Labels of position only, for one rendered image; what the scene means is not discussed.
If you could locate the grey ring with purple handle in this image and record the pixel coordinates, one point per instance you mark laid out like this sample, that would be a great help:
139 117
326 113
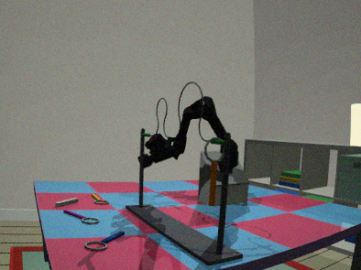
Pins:
82 217

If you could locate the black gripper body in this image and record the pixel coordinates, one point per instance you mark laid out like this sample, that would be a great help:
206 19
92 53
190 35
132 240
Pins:
154 157

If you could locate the orange handle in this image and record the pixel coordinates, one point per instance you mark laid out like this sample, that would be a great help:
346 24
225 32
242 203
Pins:
213 171

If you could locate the white cylinder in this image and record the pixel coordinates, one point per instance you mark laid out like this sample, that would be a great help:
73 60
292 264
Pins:
66 202

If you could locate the grey loop with blue handle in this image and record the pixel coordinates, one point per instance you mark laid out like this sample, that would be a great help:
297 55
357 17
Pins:
105 241

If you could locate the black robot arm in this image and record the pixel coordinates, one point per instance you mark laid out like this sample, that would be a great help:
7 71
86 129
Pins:
194 111

